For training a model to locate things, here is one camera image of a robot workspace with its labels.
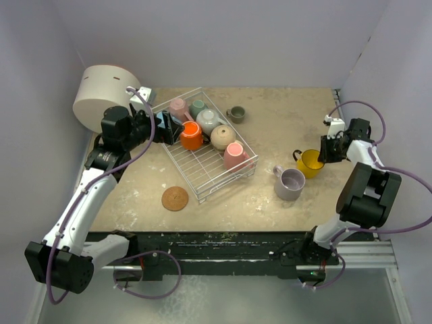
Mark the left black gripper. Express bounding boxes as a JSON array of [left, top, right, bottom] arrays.
[[122, 107, 183, 151]]

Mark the light pink mug white inside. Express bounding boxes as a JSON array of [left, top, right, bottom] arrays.
[[169, 98, 194, 122]]

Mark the orange cup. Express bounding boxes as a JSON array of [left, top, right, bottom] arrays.
[[180, 121, 209, 151]]

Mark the yellow cup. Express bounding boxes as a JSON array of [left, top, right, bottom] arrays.
[[292, 149, 325, 179]]

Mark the sage green cup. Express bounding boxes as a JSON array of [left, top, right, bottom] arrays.
[[189, 99, 208, 120]]

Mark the pale grey white mug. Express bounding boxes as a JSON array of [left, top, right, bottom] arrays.
[[196, 109, 227, 136]]

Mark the lilac mug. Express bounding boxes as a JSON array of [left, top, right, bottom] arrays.
[[273, 165, 306, 201]]

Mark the beige round mug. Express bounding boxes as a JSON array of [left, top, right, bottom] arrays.
[[210, 125, 236, 151]]

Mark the olive green small cup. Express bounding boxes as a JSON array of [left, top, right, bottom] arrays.
[[225, 106, 246, 124]]

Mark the coral pink mug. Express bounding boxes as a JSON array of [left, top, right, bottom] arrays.
[[223, 141, 250, 173]]

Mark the light blue mug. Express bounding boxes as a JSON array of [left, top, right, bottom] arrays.
[[157, 111, 171, 130]]

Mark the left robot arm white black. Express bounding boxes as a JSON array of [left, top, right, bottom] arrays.
[[24, 106, 184, 294]]

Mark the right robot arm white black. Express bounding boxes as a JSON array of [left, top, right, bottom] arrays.
[[300, 115, 402, 264]]

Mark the round woven cork coaster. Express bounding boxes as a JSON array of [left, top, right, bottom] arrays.
[[161, 186, 189, 211]]

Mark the large white cylindrical container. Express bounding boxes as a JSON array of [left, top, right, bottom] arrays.
[[72, 65, 140, 133]]

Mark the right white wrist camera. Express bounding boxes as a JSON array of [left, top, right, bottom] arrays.
[[323, 115, 346, 139]]

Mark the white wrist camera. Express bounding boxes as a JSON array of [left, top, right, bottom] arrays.
[[323, 115, 346, 139], [126, 86, 157, 110]]

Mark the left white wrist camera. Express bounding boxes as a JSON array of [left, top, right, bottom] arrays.
[[126, 86, 157, 110]]

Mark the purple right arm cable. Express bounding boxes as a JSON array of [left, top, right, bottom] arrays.
[[296, 100, 432, 291]]

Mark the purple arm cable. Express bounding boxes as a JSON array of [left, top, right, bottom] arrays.
[[46, 86, 182, 305], [296, 100, 432, 291]]

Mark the white wire dish rack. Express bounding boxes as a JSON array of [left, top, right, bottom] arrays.
[[150, 86, 260, 204]]

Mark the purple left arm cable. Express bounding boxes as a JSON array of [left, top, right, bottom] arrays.
[[46, 86, 182, 305]]

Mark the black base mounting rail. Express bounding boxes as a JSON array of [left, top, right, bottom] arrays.
[[109, 232, 340, 281]]

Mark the aluminium frame rail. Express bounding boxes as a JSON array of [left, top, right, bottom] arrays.
[[332, 88, 412, 324]]

